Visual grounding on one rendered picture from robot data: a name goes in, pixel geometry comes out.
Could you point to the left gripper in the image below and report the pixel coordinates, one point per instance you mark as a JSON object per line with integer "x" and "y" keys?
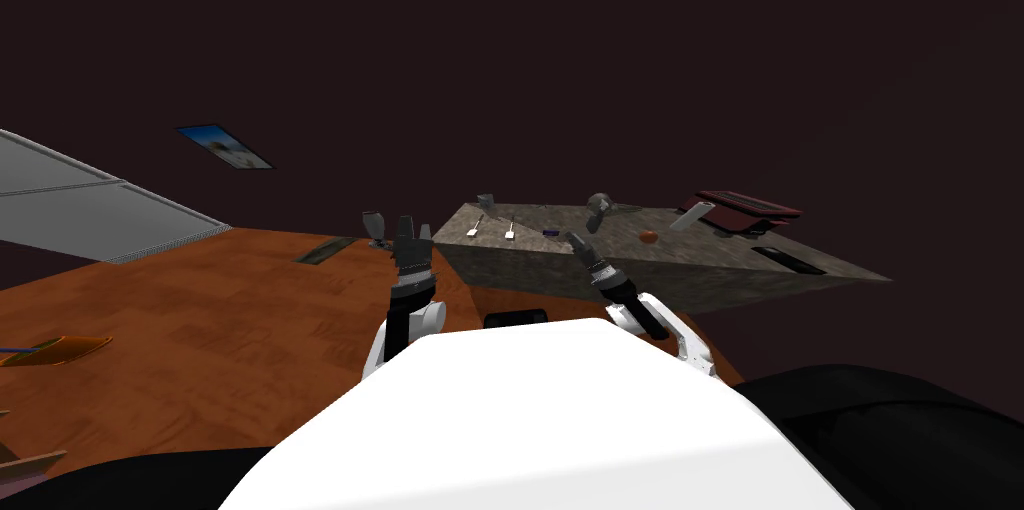
{"x": 414, "y": 256}

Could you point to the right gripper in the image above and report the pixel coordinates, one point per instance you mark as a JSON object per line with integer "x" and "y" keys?
{"x": 593, "y": 260}

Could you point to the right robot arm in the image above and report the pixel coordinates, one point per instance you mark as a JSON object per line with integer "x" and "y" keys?
{"x": 640, "y": 310}

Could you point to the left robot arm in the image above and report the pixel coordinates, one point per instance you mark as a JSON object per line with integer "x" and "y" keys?
{"x": 398, "y": 326}

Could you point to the grey stone table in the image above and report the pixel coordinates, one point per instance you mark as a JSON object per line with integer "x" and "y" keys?
{"x": 560, "y": 262}

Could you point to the grey pitcher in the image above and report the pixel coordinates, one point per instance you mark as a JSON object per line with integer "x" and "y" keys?
{"x": 598, "y": 210}

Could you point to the grey wine glass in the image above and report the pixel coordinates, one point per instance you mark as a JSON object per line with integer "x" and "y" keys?
{"x": 373, "y": 224}

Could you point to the orange fruit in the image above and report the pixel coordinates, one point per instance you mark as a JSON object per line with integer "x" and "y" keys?
{"x": 649, "y": 237}

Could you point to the grey mug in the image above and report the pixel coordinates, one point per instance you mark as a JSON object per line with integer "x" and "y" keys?
{"x": 486, "y": 204}

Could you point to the white bottle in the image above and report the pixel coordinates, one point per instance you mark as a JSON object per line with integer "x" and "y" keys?
{"x": 692, "y": 216}

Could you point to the dark red toaster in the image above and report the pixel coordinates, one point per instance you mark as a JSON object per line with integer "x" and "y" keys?
{"x": 744, "y": 212}

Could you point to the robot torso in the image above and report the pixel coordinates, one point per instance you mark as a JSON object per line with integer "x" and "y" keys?
{"x": 528, "y": 422}

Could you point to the flat black slab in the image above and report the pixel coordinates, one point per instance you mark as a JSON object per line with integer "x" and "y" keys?
{"x": 788, "y": 260}

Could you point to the grey window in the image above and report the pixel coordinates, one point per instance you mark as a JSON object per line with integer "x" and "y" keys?
{"x": 96, "y": 214}

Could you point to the orange bowl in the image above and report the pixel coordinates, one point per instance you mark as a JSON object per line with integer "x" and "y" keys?
{"x": 68, "y": 348}

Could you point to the blue framed wall picture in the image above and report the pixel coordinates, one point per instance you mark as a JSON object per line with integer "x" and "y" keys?
{"x": 226, "y": 147}

